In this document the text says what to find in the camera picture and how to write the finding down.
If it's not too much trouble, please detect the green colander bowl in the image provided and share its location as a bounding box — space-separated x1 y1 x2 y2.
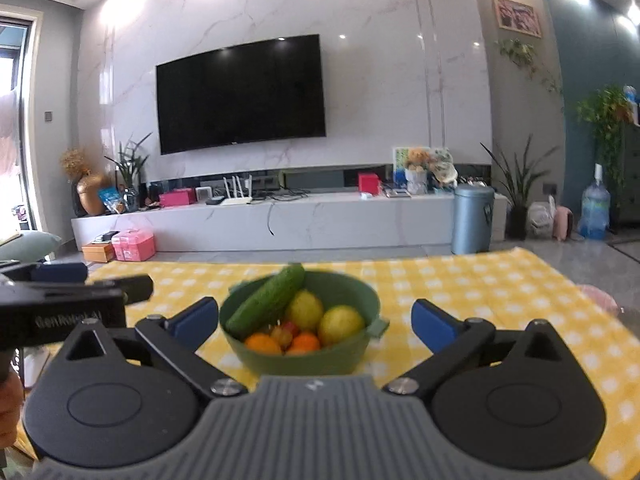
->
219 263 388 376

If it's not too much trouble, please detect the red cherry tomato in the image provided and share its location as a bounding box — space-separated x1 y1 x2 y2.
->
280 321 299 338

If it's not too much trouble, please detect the green potted plant left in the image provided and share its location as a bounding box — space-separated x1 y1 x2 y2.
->
104 133 152 212

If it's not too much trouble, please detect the green cucumber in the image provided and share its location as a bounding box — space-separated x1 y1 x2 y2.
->
224 263 305 339

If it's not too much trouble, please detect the yellow lemon right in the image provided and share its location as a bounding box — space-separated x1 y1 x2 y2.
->
317 306 366 347

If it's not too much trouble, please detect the pink bag on floor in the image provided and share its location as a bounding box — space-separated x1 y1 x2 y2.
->
552 206 574 242

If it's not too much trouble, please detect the white marble TV cabinet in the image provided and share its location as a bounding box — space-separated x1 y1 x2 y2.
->
69 190 509 256

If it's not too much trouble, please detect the framed wall picture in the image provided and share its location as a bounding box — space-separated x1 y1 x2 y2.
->
492 0 542 38

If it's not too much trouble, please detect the brown longan fruit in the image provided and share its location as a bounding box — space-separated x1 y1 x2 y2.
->
270 325 294 352

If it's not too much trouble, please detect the pink box on cabinet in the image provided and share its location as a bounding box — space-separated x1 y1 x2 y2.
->
160 188 198 208

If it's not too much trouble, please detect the yellow checkered tablecloth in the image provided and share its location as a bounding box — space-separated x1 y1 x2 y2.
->
23 249 639 479

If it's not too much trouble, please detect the plush toy bouquet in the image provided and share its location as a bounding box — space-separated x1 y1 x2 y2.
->
393 146 458 196

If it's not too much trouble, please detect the orange box on floor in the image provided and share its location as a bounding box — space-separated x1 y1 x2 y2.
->
81 242 116 263

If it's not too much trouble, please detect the white plastic bag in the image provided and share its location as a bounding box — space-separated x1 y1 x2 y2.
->
526 202 554 240

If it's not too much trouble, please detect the green-yellow lemon left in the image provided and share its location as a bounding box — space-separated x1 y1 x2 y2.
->
284 289 324 332

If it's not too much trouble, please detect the black wall television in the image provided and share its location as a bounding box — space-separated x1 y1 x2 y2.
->
155 35 326 155

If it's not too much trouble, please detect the white wifi router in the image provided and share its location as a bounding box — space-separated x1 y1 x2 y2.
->
221 176 253 206

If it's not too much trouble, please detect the red box on cabinet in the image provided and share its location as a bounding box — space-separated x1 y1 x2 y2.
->
358 172 381 196

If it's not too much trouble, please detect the blue water jug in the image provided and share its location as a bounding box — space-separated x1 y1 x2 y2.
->
578 164 611 240

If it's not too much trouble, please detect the pink storage box on floor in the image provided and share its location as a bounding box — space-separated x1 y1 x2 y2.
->
111 229 156 262

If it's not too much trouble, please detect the green sofa cushion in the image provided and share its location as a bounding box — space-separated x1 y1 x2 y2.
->
0 230 62 262

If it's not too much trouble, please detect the left hand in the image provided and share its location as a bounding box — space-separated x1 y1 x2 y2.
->
0 370 24 450

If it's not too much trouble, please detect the bronze vase with dried flowers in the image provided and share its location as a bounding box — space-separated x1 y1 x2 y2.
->
60 148 111 218

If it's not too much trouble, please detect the hanging ivy plant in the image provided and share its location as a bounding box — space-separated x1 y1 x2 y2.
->
495 39 563 96

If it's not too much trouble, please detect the potted plant right floor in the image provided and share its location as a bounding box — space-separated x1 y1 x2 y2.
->
480 134 560 240

